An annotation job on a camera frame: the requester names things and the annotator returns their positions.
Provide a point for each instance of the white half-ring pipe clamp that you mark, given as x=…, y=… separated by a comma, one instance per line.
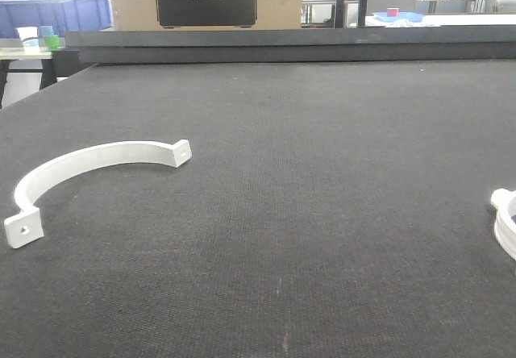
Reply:
x=26, y=226

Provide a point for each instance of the white round pipe clamp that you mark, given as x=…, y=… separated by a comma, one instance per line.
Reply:
x=503, y=201

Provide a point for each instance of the blue plastic bin far left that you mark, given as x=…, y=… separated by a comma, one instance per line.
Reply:
x=61, y=15

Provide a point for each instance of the lower cardboard box black label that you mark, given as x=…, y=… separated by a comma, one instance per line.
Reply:
x=141, y=15

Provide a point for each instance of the light blue tray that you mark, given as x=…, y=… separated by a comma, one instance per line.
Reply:
x=385, y=17

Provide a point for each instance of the red cube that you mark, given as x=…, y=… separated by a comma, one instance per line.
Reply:
x=392, y=12

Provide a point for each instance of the white side table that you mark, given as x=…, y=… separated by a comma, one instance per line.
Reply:
x=12, y=51

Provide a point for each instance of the green plastic cup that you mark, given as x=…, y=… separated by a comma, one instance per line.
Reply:
x=52, y=42

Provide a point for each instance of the white paper cup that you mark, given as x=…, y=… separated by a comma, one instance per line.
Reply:
x=29, y=38

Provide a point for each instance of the dark grey stacked boards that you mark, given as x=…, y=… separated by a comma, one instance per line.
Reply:
x=363, y=44

